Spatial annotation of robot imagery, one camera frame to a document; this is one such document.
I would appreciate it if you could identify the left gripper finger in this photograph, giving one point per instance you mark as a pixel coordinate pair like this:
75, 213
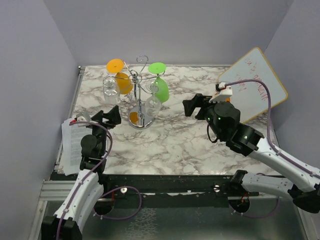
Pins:
114, 113
98, 117

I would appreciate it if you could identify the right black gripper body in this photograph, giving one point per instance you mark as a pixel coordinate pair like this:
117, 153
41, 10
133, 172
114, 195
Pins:
207, 110

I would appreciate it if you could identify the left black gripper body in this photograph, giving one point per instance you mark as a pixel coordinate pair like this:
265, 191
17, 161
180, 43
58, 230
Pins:
106, 124

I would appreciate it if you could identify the short clear glass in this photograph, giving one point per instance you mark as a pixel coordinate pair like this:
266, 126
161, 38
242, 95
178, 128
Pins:
111, 91

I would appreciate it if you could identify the green plastic wine glass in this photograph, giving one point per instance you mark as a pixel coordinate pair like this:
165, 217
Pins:
159, 87

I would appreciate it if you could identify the tall clear wine glass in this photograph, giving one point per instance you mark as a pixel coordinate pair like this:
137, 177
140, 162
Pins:
153, 104

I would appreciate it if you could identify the yellow-orange plastic wine glass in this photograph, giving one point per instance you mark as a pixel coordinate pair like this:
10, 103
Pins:
116, 66

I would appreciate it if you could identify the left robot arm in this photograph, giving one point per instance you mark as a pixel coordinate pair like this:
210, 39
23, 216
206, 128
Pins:
68, 221

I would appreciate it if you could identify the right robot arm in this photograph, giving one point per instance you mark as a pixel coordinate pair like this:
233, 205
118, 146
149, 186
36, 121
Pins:
301, 186

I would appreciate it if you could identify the chrome wine glass rack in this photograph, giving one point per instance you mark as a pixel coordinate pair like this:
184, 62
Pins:
141, 80

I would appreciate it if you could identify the printed paper sheets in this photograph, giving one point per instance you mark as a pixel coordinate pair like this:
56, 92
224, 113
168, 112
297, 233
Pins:
71, 146

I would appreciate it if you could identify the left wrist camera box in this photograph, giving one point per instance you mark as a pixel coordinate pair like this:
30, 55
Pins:
81, 117

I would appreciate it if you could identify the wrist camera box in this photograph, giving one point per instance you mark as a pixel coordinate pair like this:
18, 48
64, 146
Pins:
223, 92
81, 117

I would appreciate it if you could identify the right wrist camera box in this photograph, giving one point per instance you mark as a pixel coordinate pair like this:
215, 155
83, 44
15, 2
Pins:
223, 92

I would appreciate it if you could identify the whiteboard with yellow frame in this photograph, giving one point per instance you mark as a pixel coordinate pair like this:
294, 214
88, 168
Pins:
249, 95

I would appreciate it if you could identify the black front mounting rail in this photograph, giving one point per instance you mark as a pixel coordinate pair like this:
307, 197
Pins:
176, 191

